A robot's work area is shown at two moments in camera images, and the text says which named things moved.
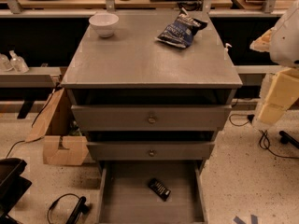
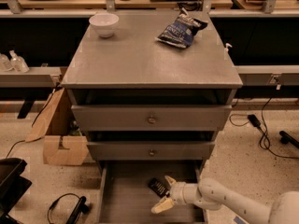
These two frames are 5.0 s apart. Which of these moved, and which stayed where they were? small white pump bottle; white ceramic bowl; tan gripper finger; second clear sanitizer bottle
Moved: tan gripper finger
Stayed: white ceramic bowl; small white pump bottle; second clear sanitizer bottle
